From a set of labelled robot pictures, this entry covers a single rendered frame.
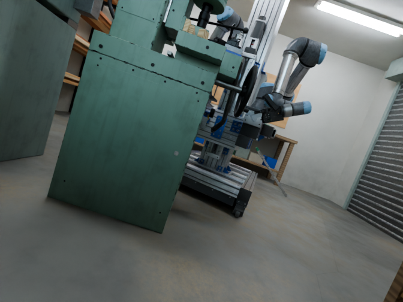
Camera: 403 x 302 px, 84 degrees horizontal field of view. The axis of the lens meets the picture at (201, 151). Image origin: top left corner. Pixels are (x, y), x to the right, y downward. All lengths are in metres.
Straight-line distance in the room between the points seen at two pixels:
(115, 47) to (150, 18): 0.24
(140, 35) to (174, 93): 0.36
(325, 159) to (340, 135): 0.56
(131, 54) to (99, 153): 0.47
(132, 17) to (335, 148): 4.56
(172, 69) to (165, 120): 0.23
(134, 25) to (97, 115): 0.47
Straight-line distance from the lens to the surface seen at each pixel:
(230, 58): 1.25
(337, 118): 5.18
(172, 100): 1.04
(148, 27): 1.26
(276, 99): 1.45
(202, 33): 1.06
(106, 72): 1.13
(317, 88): 5.04
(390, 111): 4.97
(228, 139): 1.82
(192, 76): 1.05
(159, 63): 1.08
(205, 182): 1.75
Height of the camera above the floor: 0.56
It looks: 6 degrees down
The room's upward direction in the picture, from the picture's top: 19 degrees clockwise
